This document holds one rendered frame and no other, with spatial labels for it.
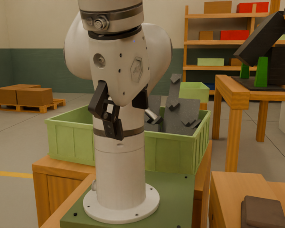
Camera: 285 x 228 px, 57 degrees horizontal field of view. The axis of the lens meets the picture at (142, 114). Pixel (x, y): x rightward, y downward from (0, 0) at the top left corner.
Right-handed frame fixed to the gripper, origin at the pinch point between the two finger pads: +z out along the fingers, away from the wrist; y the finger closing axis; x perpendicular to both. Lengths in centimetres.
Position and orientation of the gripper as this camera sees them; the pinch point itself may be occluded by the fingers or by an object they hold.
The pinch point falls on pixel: (127, 117)
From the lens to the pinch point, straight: 45.5
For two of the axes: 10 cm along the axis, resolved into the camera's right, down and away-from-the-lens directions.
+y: 4.4, -5.5, 7.1
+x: -8.9, -1.9, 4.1
